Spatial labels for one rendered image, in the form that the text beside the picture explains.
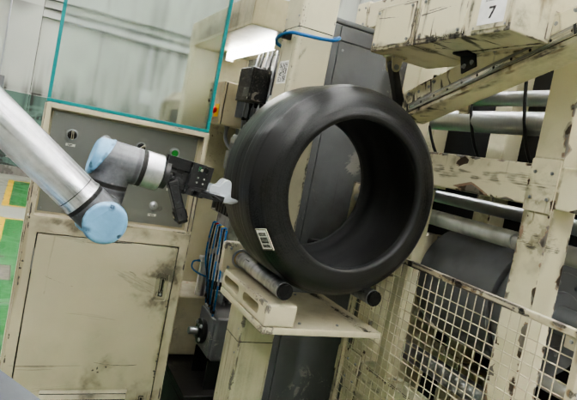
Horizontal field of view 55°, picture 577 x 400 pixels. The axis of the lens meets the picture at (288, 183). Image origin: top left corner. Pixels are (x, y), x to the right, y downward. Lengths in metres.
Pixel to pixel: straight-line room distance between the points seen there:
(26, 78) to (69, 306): 8.63
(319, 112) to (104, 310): 1.09
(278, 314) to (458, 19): 0.91
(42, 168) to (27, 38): 9.40
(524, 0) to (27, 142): 1.15
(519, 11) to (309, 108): 0.54
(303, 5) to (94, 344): 1.35
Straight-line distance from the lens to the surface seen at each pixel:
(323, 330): 1.55
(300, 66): 1.81
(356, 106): 1.45
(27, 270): 2.02
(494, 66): 1.64
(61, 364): 2.14
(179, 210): 1.39
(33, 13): 10.61
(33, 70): 10.52
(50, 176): 1.19
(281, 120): 1.39
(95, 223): 1.20
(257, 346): 1.91
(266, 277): 1.53
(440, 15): 1.66
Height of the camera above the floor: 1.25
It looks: 3 degrees down
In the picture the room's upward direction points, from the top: 11 degrees clockwise
